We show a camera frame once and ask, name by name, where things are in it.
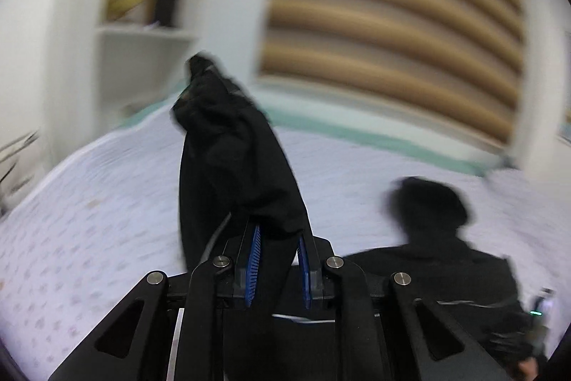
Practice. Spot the brown striped window blind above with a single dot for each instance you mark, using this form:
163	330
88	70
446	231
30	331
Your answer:
392	15

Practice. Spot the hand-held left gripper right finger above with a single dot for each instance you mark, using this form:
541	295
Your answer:
304	274

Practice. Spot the bed with dotted white sheet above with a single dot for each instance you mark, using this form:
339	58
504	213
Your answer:
111	207

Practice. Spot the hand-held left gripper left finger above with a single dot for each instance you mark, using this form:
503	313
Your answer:
252	269

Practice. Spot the small black box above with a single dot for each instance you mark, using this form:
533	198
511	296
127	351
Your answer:
166	8

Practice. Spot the metal rack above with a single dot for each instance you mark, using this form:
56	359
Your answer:
15	162

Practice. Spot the white bookshelf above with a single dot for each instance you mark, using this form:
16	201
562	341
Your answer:
142	50

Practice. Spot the black jacket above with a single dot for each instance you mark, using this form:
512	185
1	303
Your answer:
232	149

